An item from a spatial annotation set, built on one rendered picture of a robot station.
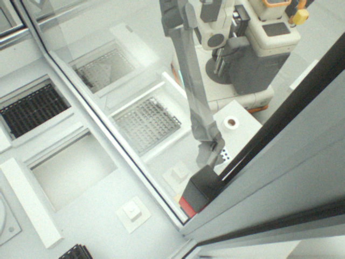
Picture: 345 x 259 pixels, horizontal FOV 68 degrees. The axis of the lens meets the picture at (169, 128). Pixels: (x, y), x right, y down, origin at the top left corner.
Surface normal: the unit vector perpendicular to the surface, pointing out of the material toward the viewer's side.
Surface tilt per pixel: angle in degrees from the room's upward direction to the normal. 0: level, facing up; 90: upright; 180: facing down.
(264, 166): 90
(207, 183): 0
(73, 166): 0
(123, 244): 0
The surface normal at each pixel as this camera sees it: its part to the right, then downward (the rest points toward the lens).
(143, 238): 0.06, -0.45
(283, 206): -0.77, 0.55
